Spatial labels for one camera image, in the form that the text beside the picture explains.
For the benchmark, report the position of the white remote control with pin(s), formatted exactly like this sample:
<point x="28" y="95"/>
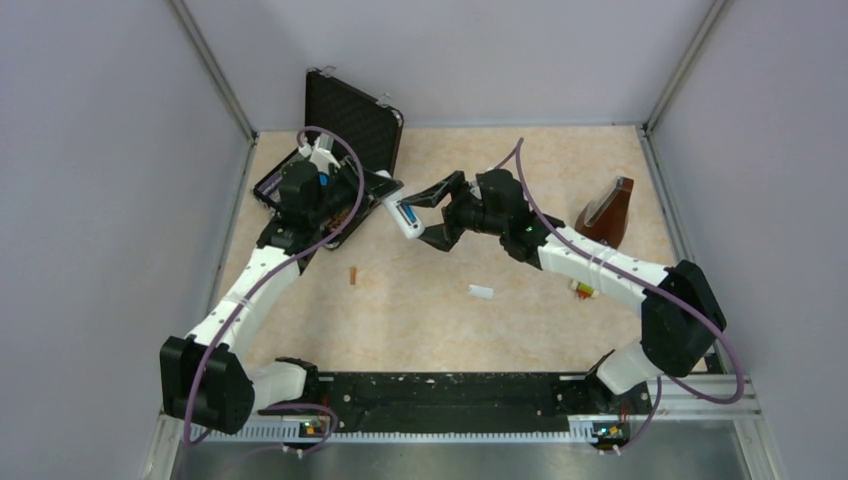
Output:
<point x="392" y="206"/>

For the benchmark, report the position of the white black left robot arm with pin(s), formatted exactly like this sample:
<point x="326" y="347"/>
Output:
<point x="203" y="378"/>

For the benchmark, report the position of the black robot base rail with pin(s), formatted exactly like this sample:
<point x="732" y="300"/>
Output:
<point x="466" y="407"/>

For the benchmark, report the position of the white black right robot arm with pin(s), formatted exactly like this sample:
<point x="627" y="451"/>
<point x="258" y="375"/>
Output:
<point x="679" y="314"/>

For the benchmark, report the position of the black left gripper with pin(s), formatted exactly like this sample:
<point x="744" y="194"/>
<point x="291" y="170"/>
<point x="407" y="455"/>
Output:
<point x="375" y="187"/>

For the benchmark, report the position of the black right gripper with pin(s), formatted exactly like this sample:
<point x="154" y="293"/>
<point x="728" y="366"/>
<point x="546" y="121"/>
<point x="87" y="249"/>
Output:
<point x="445" y="235"/>

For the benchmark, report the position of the black poker chip case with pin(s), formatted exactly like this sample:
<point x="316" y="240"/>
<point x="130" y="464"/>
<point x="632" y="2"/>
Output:
<point x="366" y="131"/>

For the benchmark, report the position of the colourful toy brick stack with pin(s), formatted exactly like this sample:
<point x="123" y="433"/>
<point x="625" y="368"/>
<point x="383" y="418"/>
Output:
<point x="583" y="291"/>

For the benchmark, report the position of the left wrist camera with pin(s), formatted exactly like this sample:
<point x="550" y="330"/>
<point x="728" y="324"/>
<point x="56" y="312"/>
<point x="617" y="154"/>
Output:
<point x="319" y="153"/>

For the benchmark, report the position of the white battery cover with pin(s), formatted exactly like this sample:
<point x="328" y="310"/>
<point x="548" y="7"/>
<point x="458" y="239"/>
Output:
<point x="482" y="292"/>

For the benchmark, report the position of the blue AAA battery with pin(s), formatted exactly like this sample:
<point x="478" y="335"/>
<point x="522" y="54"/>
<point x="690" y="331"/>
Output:
<point x="408" y="214"/>

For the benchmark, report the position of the brown wooden metronome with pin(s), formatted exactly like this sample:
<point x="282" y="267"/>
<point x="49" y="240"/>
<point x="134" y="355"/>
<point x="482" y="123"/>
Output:
<point x="605" y="218"/>

